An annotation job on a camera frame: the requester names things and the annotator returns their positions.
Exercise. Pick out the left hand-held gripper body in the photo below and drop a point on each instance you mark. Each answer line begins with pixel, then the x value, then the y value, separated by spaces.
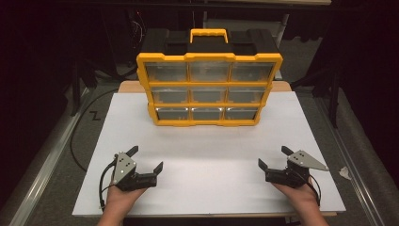
pixel 124 164

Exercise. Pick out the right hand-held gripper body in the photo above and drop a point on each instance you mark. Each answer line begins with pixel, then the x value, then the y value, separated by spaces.
pixel 298 171

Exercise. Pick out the person's right hand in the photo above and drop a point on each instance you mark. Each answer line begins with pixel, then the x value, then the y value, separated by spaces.
pixel 296 196

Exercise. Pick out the person's left hand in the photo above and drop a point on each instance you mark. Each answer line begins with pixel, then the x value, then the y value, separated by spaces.
pixel 120 197

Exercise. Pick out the crumpled white paper scrap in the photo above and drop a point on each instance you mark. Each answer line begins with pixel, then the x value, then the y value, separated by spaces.
pixel 345 173

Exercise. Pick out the white board sheet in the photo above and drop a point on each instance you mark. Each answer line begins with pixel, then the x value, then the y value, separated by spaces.
pixel 207 150

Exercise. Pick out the black metal stand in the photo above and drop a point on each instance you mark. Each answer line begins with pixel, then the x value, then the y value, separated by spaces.
pixel 76 84
pixel 334 94

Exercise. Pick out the set of clear plastic drawers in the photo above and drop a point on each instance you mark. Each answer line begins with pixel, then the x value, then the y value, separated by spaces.
pixel 208 94

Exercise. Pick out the yellow black drawer organizer cabinet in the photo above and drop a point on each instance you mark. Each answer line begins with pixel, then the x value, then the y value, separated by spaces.
pixel 207 83

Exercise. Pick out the aluminium floor rail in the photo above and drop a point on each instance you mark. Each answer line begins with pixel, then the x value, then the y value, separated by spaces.
pixel 47 163
pixel 348 163

